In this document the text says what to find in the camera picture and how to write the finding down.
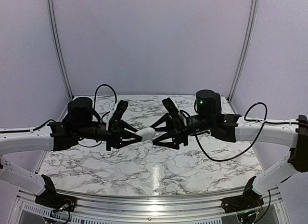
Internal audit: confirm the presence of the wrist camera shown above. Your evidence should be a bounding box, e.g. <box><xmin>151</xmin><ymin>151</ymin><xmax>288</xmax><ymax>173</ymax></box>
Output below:
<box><xmin>106</xmin><ymin>100</ymin><xmax>128</xmax><ymax>124</ymax></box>
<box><xmin>162</xmin><ymin>98</ymin><xmax>187</xmax><ymax>126</ymax></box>

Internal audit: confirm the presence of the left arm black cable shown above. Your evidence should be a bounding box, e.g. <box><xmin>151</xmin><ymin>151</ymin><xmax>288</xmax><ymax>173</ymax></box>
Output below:
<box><xmin>0</xmin><ymin>83</ymin><xmax>118</xmax><ymax>147</ymax></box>

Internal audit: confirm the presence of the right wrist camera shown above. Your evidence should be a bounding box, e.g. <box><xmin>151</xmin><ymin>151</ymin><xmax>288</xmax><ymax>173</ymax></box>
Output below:
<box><xmin>162</xmin><ymin>98</ymin><xmax>187</xmax><ymax>126</ymax></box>

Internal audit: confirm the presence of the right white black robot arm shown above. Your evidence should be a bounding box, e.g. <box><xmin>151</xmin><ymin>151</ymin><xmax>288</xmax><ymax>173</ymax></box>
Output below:
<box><xmin>151</xmin><ymin>90</ymin><xmax>308</xmax><ymax>209</ymax></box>

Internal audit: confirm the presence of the left aluminium corner post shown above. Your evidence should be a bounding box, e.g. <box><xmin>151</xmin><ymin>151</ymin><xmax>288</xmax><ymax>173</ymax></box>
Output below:
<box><xmin>46</xmin><ymin>0</ymin><xmax>74</xmax><ymax>100</ymax></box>

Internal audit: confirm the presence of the aluminium corner post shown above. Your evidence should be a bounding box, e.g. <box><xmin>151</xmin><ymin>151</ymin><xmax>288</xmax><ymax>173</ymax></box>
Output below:
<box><xmin>46</xmin><ymin>0</ymin><xmax>74</xmax><ymax>100</ymax></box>
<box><xmin>227</xmin><ymin>0</ymin><xmax>258</xmax><ymax>103</ymax></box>

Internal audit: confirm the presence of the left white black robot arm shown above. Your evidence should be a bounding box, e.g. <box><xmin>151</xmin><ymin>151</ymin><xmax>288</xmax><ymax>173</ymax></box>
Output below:
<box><xmin>0</xmin><ymin>97</ymin><xmax>155</xmax><ymax>207</ymax></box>

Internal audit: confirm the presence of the right aluminium corner post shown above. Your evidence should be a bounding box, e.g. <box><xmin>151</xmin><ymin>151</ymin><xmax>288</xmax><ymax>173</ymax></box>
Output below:
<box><xmin>227</xmin><ymin>0</ymin><xmax>258</xmax><ymax>103</ymax></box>

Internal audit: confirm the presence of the aluminium front rail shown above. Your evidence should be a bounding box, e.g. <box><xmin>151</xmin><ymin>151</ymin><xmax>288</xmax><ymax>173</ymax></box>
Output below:
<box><xmin>14</xmin><ymin>185</ymin><xmax>282</xmax><ymax>224</ymax></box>

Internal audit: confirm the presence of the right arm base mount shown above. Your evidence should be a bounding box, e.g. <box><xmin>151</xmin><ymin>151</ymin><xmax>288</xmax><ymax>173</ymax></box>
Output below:
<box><xmin>221</xmin><ymin>176</ymin><xmax>264</xmax><ymax>213</ymax></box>

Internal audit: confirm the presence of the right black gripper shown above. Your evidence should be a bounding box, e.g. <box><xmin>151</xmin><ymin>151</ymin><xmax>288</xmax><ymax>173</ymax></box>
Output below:
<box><xmin>150</xmin><ymin>112</ymin><xmax>214</xmax><ymax>149</ymax></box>

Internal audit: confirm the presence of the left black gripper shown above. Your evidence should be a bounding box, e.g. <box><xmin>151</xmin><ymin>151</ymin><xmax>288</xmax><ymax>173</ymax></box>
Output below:
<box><xmin>75</xmin><ymin>119</ymin><xmax>142</xmax><ymax>151</ymax></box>

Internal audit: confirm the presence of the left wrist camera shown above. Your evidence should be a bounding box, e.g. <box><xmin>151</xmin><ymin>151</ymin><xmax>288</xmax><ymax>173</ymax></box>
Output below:
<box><xmin>106</xmin><ymin>100</ymin><xmax>128</xmax><ymax>124</ymax></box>

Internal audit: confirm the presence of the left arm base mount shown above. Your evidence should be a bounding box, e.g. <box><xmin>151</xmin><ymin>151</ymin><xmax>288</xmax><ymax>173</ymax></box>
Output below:
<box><xmin>35</xmin><ymin>175</ymin><xmax>77</xmax><ymax>212</ymax></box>

